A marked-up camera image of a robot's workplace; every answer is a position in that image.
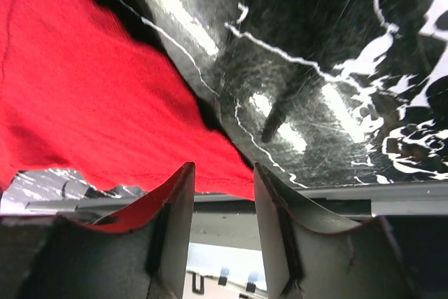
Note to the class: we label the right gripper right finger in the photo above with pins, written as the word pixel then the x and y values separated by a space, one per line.
pixel 311 252

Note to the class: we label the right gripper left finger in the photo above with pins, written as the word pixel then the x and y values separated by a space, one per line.
pixel 139 251

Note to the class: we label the red t shirt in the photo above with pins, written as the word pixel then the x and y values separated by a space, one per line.
pixel 77 92

